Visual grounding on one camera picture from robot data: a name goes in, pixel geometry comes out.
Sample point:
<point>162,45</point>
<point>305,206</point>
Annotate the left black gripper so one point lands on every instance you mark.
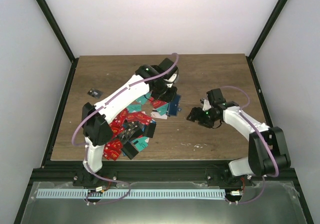
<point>168,98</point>

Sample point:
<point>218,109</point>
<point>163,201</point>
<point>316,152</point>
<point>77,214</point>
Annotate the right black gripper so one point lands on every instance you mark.
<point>195,112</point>

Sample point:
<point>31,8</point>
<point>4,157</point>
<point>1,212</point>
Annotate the blue leather card holder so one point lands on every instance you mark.
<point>173,106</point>

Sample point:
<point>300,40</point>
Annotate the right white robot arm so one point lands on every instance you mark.
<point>267,147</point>

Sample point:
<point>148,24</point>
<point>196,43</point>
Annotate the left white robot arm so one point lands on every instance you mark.
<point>96,119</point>

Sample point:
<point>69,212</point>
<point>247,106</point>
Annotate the white card with red dot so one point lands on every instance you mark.
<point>159,115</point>

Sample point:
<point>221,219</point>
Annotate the black card right pile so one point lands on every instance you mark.
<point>149,130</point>

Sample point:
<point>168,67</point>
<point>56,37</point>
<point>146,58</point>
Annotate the black card pile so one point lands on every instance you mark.
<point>129,150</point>
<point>149,130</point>

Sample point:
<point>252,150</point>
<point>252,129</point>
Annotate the teal card upper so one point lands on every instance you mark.
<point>144,99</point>

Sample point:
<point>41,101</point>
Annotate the teal card bottom pile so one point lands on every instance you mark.
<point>140,143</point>

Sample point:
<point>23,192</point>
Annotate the black cards stack centre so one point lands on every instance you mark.
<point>132,131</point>

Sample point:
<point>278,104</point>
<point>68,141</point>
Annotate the black card bottom pile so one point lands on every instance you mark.
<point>129,150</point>

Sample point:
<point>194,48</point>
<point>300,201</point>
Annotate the red VIP card bottom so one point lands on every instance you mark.
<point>112,150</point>

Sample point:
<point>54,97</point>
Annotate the small black card far left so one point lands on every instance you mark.
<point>95,93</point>

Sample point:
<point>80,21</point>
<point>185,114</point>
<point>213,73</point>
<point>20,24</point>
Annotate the light blue slotted strip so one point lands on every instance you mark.
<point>201,194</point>

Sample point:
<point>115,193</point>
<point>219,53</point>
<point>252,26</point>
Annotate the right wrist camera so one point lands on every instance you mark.
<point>205,104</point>

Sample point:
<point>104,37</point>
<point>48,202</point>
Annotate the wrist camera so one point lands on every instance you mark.
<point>205,104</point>
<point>173,79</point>

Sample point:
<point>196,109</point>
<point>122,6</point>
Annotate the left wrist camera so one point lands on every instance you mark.
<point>173,79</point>

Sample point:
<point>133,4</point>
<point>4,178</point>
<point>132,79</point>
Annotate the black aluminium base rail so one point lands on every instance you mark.
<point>212,172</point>

